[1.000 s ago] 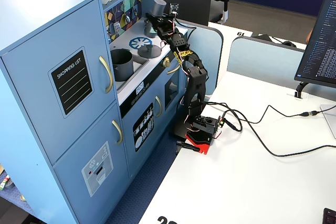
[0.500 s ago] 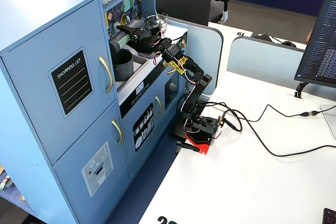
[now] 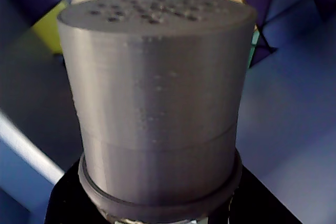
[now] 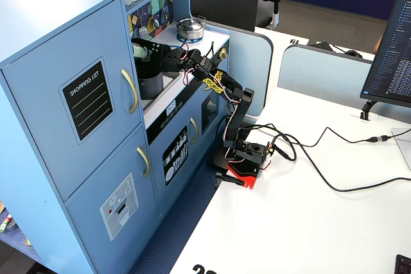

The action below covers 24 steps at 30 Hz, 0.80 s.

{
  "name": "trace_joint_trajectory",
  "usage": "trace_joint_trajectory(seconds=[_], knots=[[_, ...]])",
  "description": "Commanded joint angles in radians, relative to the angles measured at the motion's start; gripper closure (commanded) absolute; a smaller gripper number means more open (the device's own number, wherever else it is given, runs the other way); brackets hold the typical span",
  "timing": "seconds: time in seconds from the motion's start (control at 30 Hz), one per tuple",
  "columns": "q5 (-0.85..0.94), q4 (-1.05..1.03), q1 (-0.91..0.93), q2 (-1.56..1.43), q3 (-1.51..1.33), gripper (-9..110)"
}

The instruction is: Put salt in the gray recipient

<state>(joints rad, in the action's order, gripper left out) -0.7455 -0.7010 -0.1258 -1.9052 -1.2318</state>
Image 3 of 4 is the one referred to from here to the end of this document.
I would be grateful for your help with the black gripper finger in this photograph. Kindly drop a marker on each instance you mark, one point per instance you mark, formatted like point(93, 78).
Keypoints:
point(257, 208)
point(65, 203)

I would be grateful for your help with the gray salt shaker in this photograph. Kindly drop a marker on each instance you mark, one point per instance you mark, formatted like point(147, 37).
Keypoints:
point(157, 90)

